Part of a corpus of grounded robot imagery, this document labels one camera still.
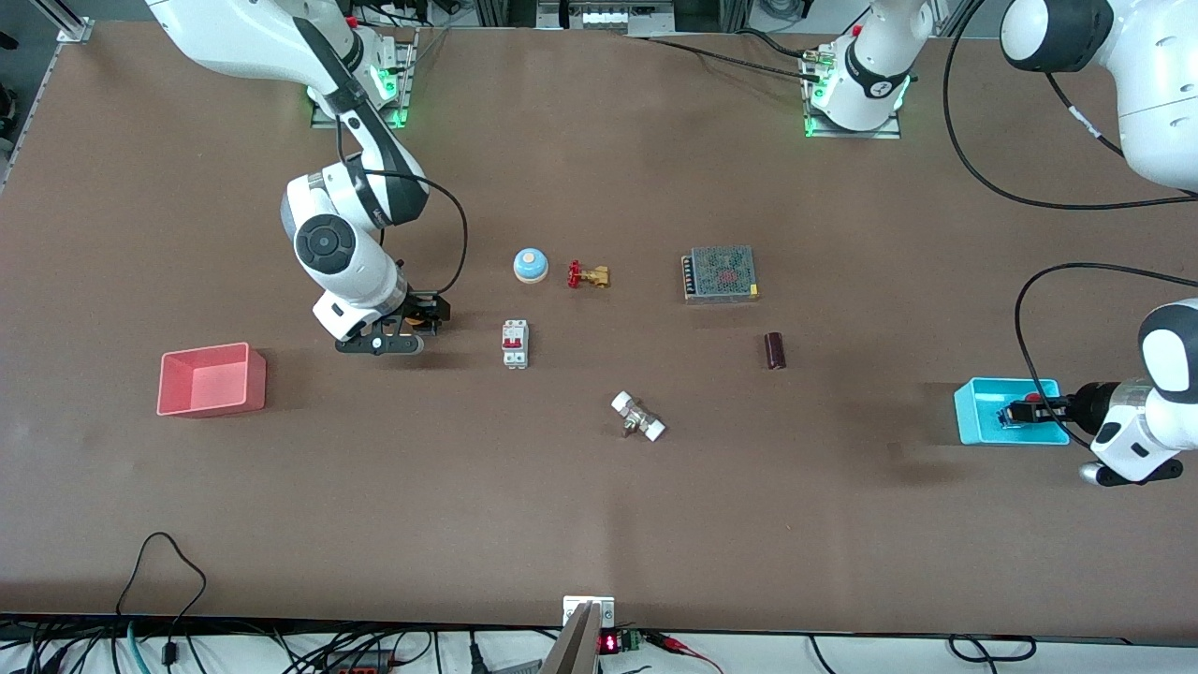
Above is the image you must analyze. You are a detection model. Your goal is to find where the cyan plastic box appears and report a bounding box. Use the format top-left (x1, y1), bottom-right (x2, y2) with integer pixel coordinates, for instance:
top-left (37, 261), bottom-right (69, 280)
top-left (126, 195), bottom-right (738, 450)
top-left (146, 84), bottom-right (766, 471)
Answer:
top-left (954, 377), bottom-right (1070, 446)

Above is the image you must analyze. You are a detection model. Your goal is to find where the pink plastic box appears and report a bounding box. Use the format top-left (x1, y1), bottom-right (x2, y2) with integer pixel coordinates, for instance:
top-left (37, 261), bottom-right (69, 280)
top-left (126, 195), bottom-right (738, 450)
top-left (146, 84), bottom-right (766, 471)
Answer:
top-left (156, 342), bottom-right (268, 418)

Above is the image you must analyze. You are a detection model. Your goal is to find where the metal fitting with white caps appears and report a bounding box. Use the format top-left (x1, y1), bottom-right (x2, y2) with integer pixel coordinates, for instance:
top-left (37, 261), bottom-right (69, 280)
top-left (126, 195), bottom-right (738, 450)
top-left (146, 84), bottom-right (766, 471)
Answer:
top-left (610, 390), bottom-right (667, 443)

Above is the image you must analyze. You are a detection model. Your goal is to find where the metal mesh power supply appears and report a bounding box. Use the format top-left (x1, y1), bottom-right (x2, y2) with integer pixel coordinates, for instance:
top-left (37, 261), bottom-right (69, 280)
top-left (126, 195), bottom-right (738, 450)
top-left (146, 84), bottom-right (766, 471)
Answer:
top-left (681, 245), bottom-right (760, 304)

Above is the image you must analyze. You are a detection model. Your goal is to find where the silver metal device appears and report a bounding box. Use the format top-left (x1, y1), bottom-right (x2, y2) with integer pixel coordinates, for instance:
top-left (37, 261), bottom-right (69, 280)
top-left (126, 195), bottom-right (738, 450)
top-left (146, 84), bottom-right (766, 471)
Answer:
top-left (538, 0), bottom-right (677, 34)

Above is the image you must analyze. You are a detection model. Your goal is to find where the silver aluminium profile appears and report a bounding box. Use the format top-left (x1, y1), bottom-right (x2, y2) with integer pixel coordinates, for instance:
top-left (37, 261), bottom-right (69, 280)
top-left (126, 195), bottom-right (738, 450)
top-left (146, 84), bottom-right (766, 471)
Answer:
top-left (33, 0), bottom-right (95, 44)

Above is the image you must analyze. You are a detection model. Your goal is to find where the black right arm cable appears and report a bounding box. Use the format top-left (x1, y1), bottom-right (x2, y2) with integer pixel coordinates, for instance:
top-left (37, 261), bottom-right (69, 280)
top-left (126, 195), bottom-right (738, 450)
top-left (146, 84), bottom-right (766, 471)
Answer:
top-left (335, 112), bottom-right (469, 299)

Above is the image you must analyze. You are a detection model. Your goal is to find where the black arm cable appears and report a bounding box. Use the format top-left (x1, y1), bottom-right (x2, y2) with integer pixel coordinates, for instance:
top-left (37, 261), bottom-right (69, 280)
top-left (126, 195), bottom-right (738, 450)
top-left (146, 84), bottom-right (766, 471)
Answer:
top-left (335, 112), bottom-right (469, 299)
top-left (942, 0), bottom-right (1198, 399)

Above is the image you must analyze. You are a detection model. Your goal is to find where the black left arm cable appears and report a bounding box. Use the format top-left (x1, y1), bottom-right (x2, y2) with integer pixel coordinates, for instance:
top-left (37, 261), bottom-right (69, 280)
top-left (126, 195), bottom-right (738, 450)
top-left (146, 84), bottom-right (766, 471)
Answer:
top-left (942, 0), bottom-right (1198, 399)

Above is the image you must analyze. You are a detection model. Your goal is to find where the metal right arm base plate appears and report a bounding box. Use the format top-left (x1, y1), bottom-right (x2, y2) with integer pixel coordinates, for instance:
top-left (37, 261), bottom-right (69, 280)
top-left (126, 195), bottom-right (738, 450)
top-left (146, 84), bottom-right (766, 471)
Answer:
top-left (311, 28), bottom-right (418, 130)

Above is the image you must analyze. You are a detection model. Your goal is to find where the black coiled cable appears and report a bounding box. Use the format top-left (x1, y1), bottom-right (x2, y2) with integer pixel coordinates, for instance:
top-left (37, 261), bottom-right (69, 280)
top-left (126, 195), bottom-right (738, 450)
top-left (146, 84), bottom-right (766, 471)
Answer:
top-left (947, 634), bottom-right (1038, 664)

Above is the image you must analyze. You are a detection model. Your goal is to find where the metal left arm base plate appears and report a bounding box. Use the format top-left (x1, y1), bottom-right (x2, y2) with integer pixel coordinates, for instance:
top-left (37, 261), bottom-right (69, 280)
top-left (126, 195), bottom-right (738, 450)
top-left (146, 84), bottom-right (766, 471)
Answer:
top-left (803, 47), bottom-right (902, 140)

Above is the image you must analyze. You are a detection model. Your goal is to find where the silver camera bracket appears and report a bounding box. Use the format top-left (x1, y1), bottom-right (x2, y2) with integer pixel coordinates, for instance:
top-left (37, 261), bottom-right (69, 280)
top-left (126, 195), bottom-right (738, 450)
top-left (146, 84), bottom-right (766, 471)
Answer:
top-left (562, 595), bottom-right (617, 630)

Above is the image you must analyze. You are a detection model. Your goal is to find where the black looped cable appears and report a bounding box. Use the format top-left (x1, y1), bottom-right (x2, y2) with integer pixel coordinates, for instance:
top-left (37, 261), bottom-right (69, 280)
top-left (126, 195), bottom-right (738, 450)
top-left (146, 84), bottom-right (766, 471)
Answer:
top-left (116, 532), bottom-right (209, 667)

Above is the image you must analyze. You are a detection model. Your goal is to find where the grey camera pole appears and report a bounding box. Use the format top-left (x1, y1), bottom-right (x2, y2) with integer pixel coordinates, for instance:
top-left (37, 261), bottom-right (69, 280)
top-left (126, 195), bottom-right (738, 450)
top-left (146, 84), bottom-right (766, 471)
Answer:
top-left (541, 602), bottom-right (602, 674)

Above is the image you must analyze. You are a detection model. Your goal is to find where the long black table cable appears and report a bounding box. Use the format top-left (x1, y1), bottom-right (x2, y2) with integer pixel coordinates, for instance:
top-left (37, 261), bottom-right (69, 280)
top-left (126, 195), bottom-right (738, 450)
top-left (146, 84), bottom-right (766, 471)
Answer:
top-left (644, 35), bottom-right (813, 80)

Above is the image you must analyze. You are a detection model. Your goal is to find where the red clip wire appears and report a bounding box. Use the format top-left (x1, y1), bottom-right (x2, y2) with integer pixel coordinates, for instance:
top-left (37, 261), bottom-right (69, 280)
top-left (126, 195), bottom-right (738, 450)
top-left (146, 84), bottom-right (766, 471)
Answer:
top-left (644, 632), bottom-right (726, 674)

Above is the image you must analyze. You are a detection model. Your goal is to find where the short black table cable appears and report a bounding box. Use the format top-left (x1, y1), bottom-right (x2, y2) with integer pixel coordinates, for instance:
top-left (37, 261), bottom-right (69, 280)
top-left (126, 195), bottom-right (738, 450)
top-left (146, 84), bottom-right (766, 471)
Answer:
top-left (733, 28), bottom-right (817, 61)

